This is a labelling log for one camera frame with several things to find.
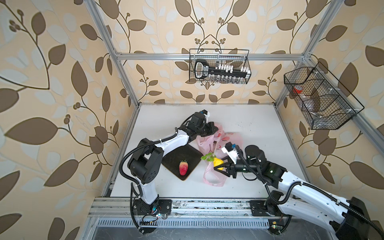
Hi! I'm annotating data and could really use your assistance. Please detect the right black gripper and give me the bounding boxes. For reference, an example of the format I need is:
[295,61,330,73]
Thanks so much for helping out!
[213,154,259,178]

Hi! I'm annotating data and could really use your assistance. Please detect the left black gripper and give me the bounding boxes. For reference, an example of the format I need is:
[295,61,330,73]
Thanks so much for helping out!
[195,120,219,136]

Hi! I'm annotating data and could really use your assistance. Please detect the pink plastic bag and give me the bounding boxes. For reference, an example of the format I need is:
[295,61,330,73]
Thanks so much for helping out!
[196,123,243,187]

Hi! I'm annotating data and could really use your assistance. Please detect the red fake strawberry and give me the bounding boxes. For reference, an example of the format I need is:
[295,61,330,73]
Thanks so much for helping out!
[179,161,189,176]

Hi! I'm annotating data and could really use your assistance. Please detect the small yellow fake lemon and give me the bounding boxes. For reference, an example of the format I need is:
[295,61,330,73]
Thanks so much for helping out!
[201,153,224,171]

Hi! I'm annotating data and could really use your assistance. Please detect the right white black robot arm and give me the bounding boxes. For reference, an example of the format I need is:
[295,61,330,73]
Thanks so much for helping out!
[214,142,384,240]

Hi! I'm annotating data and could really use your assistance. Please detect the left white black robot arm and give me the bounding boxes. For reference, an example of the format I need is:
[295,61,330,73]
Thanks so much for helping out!
[119,110,218,207]

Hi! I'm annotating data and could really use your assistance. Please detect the dark square plate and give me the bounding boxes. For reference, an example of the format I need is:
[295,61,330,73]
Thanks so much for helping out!
[162,145,203,181]

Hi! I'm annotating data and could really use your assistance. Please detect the black tool set in basket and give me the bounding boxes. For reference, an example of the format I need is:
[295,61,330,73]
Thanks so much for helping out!
[193,60,251,82]

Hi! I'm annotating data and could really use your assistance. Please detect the red capped item in basket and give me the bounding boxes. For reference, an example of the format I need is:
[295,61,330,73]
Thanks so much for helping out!
[293,85,304,95]

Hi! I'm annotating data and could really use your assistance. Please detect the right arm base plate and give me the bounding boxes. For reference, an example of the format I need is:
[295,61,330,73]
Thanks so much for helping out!
[250,200,288,218]

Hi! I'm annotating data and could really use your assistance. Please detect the back black wire basket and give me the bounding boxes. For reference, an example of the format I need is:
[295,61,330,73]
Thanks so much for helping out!
[189,48,252,85]

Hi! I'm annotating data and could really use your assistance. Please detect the black wire basket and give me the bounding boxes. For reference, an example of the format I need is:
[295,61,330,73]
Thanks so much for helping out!
[189,48,252,85]
[284,62,365,130]

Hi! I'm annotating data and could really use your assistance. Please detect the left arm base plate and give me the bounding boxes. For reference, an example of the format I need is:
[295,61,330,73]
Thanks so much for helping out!
[133,199,173,216]

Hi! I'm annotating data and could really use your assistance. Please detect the right black wire basket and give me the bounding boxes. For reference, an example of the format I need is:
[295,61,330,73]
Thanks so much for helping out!
[284,62,365,130]

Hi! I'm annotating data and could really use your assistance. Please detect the aluminium front rail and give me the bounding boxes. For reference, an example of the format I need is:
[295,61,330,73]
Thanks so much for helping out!
[86,197,337,220]

